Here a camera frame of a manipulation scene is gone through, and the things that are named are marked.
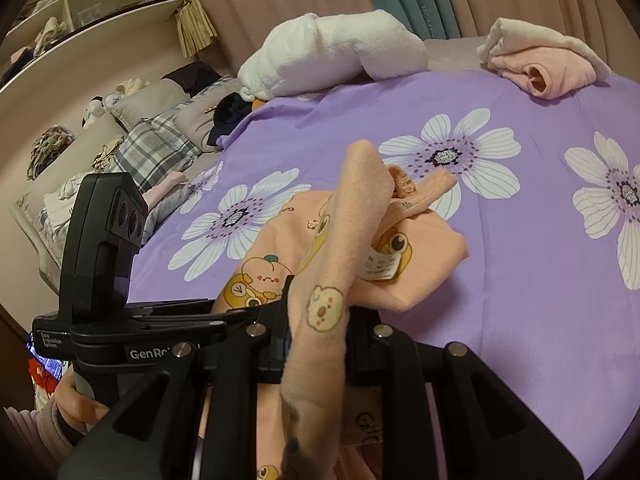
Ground floral cloth bundle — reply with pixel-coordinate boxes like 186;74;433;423
27;125;77;181

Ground peach printed baby garment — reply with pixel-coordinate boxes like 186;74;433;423
197;139;470;480

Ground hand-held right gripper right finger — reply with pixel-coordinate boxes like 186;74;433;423
342;306;584;480

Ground folded pink and cream clothing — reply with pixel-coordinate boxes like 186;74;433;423
477;16;612;101

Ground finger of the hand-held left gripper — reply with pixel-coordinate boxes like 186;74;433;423
70;298;262;345

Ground person's left hand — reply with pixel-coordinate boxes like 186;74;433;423
54;374;110;436

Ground small white stuffed toys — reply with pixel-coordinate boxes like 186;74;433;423
81;77;152;130

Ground dark brown cushion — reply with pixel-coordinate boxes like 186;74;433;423
162;61;224;96

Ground person's left forearm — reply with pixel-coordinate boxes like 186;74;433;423
0;400;77;467

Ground red cloth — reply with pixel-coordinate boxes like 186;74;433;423
25;344;67;397

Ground light grey pillow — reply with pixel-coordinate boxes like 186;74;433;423
107;79;191;134

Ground navy garment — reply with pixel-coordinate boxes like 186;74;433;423
207;92;257;152

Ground white fluffy blanket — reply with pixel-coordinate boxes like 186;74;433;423
237;10;429;102

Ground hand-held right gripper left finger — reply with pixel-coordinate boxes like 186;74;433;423
57;276;295;480

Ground pale pink cloth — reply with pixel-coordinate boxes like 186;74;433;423
141;171;190;223

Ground white shelf unit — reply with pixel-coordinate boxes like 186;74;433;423
0;0;187;95

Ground grey plaid pillow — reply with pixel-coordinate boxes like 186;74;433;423
111;110;203;187

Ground purple floral bedsheet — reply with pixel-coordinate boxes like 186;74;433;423
127;67;640;478

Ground white crumpled clothes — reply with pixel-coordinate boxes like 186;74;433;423
42;172;92;233

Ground straw-coloured tassel fringe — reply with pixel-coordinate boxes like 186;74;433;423
176;0;220;59

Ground beige padded headboard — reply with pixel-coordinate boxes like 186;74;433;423
10;115;128;287

